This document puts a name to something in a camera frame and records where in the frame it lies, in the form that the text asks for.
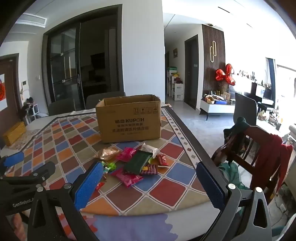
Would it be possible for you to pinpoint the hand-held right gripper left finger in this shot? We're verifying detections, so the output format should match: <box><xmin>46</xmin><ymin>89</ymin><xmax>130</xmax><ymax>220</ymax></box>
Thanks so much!
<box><xmin>27</xmin><ymin>161</ymin><xmax>103</xmax><ymax>241</ymax></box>

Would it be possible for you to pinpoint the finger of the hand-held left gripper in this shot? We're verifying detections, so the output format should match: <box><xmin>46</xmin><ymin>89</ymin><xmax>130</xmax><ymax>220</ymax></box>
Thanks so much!
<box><xmin>0</xmin><ymin>161</ymin><xmax>56</xmax><ymax>186</ymax></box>
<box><xmin>0</xmin><ymin>152</ymin><xmax>25</xmax><ymax>173</ymax></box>

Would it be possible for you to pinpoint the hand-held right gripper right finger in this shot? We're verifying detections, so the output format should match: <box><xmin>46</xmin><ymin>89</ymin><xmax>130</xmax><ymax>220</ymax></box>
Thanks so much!
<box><xmin>196</xmin><ymin>161</ymin><xmax>272</xmax><ymax>241</ymax></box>

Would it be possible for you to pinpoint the pink snack packet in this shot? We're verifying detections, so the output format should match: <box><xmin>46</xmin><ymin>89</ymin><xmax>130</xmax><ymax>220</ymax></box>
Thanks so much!
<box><xmin>110</xmin><ymin>167</ymin><xmax>144</xmax><ymax>188</ymax></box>
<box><xmin>116</xmin><ymin>147</ymin><xmax>137</xmax><ymax>163</ymax></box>

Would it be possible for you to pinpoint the red snack packet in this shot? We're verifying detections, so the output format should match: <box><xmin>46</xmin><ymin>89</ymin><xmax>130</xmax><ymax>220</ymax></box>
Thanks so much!
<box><xmin>156</xmin><ymin>154</ymin><xmax>169</xmax><ymax>168</ymax></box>

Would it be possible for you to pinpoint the brown cardboard box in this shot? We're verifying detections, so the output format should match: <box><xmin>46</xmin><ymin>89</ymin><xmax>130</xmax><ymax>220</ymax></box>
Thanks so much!
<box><xmin>95</xmin><ymin>94</ymin><xmax>162</xmax><ymax>143</ymax></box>

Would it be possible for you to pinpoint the clear wrapped candy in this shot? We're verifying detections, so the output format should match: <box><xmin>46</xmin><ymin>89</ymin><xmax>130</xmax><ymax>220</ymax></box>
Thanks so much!
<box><xmin>100</xmin><ymin>161</ymin><xmax>109</xmax><ymax>180</ymax></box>

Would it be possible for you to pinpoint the teal cloth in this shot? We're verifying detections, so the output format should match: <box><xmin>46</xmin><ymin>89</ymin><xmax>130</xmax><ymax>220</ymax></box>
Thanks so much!
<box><xmin>218</xmin><ymin>162</ymin><xmax>251</xmax><ymax>190</ymax></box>

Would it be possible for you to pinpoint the yellow wooden box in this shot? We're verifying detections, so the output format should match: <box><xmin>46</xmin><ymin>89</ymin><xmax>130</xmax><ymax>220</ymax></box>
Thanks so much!
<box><xmin>2</xmin><ymin>121</ymin><xmax>26</xmax><ymax>146</ymax></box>

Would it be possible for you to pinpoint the gold foil snack packet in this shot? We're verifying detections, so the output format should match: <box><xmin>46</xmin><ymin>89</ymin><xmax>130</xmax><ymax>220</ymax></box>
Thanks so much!
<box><xmin>93</xmin><ymin>146</ymin><xmax>121</xmax><ymax>162</ymax></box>

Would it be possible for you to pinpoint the dark green snack packet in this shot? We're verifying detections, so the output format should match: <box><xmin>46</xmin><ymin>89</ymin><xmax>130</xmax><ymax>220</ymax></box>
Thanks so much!
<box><xmin>124</xmin><ymin>150</ymin><xmax>153</xmax><ymax>175</ymax></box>

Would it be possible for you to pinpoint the dark red striped packet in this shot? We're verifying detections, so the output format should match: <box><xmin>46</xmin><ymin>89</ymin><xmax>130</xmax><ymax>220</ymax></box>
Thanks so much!
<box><xmin>139</xmin><ymin>164</ymin><xmax>159</xmax><ymax>176</ymax></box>

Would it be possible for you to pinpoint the dark green cloth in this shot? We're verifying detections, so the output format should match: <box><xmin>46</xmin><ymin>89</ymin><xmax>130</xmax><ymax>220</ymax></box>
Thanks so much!
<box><xmin>228</xmin><ymin>116</ymin><xmax>251</xmax><ymax>139</ymax></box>

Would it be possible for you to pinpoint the red door poster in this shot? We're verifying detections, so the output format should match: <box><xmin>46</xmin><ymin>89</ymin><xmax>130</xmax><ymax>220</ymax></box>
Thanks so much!
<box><xmin>0</xmin><ymin>74</ymin><xmax>11</xmax><ymax>110</ymax></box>

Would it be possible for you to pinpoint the brown wooden chair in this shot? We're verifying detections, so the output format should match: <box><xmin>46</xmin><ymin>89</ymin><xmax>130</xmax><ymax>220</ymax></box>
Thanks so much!
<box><xmin>211</xmin><ymin>125</ymin><xmax>287</xmax><ymax>204</ymax></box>

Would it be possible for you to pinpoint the red cloth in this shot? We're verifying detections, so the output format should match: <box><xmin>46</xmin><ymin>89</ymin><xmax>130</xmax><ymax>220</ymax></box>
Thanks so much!
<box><xmin>261</xmin><ymin>133</ymin><xmax>294</xmax><ymax>197</ymax></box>

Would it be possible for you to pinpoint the grey dining chair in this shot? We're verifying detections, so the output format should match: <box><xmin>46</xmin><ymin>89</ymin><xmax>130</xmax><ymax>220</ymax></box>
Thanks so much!
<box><xmin>48</xmin><ymin>98</ymin><xmax>77</xmax><ymax>116</ymax></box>
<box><xmin>85</xmin><ymin>91</ymin><xmax>126</xmax><ymax>109</ymax></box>

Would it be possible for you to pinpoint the white snack packet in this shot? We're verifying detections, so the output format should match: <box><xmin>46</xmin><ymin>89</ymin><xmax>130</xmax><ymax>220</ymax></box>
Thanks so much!
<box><xmin>140</xmin><ymin>143</ymin><xmax>160</xmax><ymax>160</ymax></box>

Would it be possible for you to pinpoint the white low cabinet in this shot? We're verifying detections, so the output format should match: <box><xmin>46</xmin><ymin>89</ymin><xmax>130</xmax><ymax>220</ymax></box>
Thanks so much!
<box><xmin>199</xmin><ymin>98</ymin><xmax>235</xmax><ymax>121</ymax></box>

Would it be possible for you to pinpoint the grey chair with thin legs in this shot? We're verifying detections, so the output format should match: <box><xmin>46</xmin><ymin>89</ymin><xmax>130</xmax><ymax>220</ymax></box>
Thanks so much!
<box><xmin>233</xmin><ymin>92</ymin><xmax>258</xmax><ymax>127</ymax></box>

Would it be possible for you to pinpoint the brown entrance door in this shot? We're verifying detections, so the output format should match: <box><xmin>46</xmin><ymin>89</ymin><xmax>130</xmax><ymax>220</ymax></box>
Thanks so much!
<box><xmin>0</xmin><ymin>53</ymin><xmax>23</xmax><ymax>130</ymax></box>

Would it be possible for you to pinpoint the white storage shelf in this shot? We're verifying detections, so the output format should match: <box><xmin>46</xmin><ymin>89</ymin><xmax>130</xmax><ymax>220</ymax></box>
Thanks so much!
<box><xmin>167</xmin><ymin>67</ymin><xmax>185</xmax><ymax>102</ymax></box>

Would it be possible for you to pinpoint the black piano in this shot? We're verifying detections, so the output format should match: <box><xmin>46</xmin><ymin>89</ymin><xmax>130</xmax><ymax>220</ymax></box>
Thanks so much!
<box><xmin>251</xmin><ymin>82</ymin><xmax>273</xmax><ymax>109</ymax></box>

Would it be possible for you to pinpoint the red flower decoration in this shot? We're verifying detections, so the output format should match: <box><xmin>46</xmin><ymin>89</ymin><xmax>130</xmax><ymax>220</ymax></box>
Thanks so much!
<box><xmin>216</xmin><ymin>63</ymin><xmax>236</xmax><ymax>86</ymax></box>

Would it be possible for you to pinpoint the dark glass sliding door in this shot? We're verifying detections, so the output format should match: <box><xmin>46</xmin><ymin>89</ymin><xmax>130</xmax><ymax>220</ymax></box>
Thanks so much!
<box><xmin>43</xmin><ymin>5</ymin><xmax>123</xmax><ymax>109</ymax></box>

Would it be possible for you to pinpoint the dark hallway door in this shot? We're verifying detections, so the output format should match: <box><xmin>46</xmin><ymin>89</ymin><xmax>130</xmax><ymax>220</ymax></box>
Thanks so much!
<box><xmin>184</xmin><ymin>35</ymin><xmax>199</xmax><ymax>110</ymax></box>

